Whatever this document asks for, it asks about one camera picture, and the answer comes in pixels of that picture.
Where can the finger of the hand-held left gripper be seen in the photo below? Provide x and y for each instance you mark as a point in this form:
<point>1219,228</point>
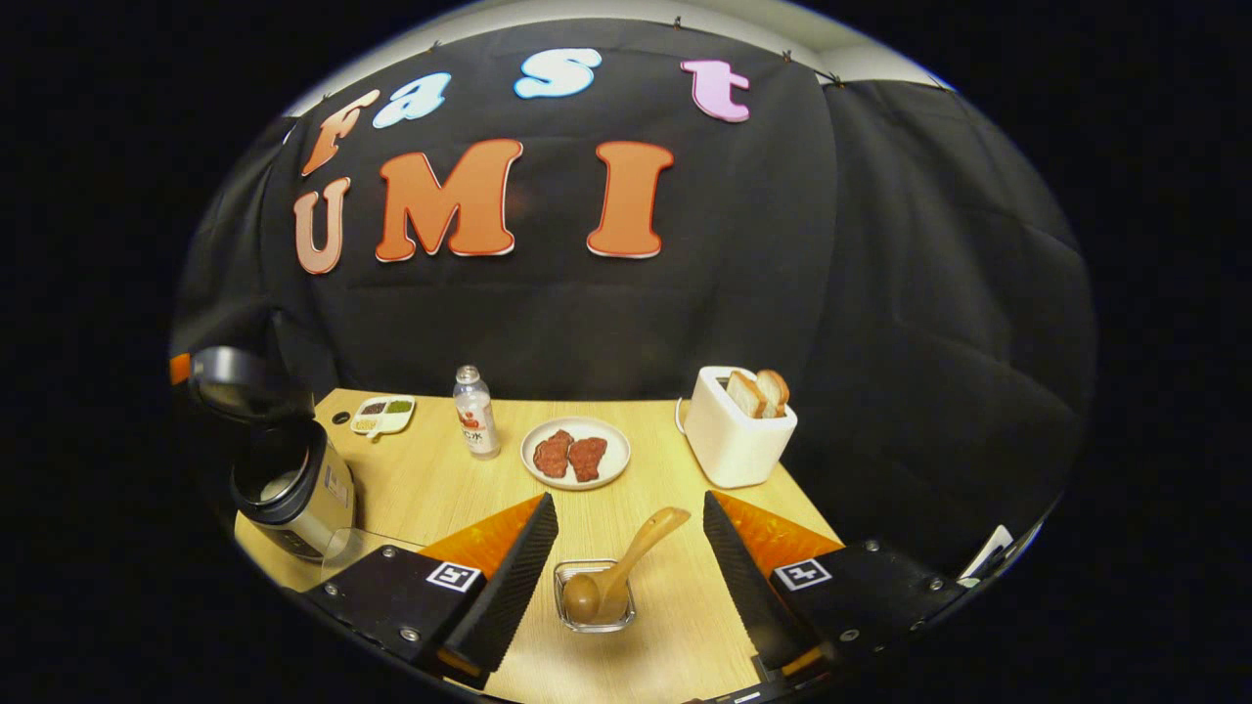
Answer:
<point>180,369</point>

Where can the clear plastic rice container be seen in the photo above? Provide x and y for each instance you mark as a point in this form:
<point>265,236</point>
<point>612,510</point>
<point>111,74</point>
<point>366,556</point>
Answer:
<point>352,552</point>

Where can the wooden spoon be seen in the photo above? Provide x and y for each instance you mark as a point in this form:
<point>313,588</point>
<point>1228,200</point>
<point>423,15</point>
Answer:
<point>636,552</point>

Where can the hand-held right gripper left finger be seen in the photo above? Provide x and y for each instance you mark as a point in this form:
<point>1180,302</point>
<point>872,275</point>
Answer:
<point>509,577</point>

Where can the red meat piece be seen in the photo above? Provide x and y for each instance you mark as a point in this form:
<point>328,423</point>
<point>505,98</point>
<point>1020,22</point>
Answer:
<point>554,455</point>
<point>587,460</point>

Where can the clear bottle with red label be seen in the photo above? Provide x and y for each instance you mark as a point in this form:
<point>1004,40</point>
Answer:
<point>477,420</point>

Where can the white round plate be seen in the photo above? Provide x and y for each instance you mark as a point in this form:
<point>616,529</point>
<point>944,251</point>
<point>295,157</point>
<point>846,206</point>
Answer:
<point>614,460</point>

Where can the dark silver rice cooker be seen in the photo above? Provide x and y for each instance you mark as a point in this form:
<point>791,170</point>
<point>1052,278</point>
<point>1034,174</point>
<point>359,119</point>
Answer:
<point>303,499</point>

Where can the toast bread slice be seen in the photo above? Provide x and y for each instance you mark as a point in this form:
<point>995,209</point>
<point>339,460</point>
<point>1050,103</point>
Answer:
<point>775,389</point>
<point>745,394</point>

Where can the white divided seasoning dish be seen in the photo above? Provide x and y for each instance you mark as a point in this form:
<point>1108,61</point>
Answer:
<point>386,420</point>

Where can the black backdrop cloth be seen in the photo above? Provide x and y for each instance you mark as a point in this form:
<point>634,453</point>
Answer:
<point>685,313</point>

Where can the white toaster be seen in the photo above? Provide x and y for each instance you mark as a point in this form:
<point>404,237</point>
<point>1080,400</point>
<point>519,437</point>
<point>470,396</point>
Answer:
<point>734,445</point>

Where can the clear chopstick holder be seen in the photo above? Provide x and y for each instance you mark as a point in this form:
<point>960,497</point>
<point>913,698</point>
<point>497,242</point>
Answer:
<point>565,572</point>

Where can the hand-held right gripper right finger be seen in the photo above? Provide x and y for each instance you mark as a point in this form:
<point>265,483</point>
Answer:
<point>748,587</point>

